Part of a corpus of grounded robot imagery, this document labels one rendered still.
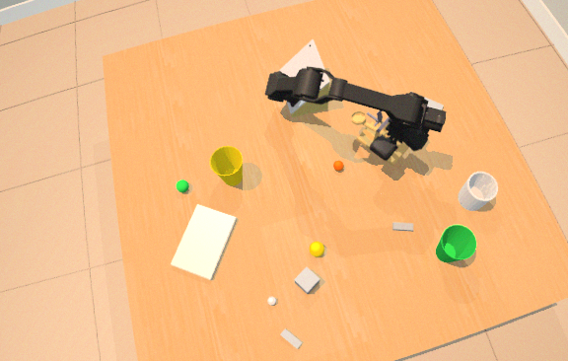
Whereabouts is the yellow ball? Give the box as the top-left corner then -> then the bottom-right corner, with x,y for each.
310,242 -> 324,256

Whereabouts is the orange-brown ball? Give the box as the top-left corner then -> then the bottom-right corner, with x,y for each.
333,161 -> 344,171

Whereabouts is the grey flat bar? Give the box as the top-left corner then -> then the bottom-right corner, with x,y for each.
280,329 -> 303,349
391,222 -> 414,232

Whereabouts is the green cup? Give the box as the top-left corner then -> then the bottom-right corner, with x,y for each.
436,225 -> 476,262

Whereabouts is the green ball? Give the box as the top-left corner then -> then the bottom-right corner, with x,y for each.
176,180 -> 189,192

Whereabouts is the yellow cup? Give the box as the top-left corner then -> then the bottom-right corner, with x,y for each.
209,146 -> 243,186

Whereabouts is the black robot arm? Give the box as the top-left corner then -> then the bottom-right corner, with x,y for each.
264,67 -> 446,152

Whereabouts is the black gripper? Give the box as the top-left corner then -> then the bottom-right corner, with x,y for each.
370,118 -> 410,161

